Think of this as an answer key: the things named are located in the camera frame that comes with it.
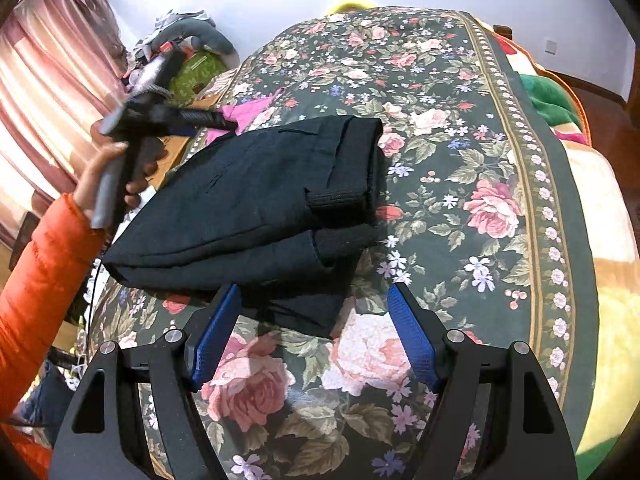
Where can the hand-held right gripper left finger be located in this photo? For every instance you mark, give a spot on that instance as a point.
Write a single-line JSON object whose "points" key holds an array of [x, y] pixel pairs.
{"points": [[212, 340]]}

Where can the wooden lap desk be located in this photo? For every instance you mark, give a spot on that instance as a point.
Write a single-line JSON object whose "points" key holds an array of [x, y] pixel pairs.
{"points": [[175, 160]]}

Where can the pink cloth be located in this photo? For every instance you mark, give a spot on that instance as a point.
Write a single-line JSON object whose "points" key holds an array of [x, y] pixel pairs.
{"points": [[250, 112]]}

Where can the wooden bed post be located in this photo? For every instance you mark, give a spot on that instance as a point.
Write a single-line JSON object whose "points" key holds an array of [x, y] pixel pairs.
{"points": [[503, 31]]}

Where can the black pants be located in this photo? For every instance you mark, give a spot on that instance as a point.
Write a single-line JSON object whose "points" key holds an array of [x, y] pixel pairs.
{"points": [[240, 195]]}

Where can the grey plush toy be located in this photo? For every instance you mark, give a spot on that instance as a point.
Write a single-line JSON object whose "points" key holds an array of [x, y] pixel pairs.
{"points": [[212, 35]]}

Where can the person's left hand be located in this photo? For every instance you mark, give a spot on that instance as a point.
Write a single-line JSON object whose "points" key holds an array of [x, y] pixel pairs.
{"points": [[90, 180]]}

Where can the striped cloth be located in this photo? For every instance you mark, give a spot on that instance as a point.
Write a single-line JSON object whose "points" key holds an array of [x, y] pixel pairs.
{"points": [[222, 82]]}

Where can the dark floral blanket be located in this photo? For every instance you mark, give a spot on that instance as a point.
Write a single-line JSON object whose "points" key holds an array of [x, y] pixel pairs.
{"points": [[450, 110]]}

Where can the white wall socket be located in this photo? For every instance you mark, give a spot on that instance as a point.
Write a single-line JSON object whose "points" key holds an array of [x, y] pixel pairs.
{"points": [[550, 46]]}

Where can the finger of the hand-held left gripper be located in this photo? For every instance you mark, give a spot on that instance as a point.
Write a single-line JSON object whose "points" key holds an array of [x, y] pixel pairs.
{"points": [[207, 119]]}

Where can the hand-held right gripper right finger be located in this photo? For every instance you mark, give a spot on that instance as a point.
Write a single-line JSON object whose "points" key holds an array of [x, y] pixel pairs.
{"points": [[415, 340]]}

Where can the pile of clothes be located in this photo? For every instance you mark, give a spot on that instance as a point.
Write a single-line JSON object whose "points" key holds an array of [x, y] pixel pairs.
{"points": [[160, 30]]}

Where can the colourful fleece blanket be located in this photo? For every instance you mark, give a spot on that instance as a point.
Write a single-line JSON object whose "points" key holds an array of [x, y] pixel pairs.
{"points": [[615, 240]]}

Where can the pink striped curtain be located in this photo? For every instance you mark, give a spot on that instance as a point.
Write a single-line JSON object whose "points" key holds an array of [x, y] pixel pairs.
{"points": [[45, 85]]}

